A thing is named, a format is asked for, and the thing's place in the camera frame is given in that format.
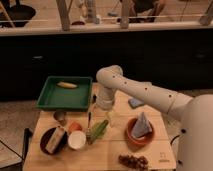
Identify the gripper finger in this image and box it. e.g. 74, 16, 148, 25
87, 112, 92, 129
92, 94, 97, 104

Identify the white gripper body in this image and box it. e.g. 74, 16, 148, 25
96, 87, 116, 110

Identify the green pepper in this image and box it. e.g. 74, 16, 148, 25
88, 120, 109, 144

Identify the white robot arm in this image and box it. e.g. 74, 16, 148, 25
96, 65, 213, 171

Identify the small metal cup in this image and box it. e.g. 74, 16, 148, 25
53, 110, 66, 122

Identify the orange fruit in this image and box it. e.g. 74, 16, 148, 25
68, 122, 82, 133

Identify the blue sponge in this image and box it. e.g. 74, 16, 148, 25
128, 98, 144, 109

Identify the green plastic tray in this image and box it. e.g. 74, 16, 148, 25
37, 76, 92, 111

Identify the sandwich block on plate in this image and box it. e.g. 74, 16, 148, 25
45, 127, 65, 154

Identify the yellow banana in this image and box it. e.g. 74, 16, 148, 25
57, 82, 77, 89

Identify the dark round plate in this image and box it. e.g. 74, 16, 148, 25
40, 127, 68, 155

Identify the grey blue cloth bag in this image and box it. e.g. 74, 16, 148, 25
131, 113, 152, 138

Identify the orange clay bowl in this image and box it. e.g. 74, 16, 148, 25
125, 118, 155, 147

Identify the bunch of dark grapes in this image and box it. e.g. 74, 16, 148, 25
118, 155, 148, 171

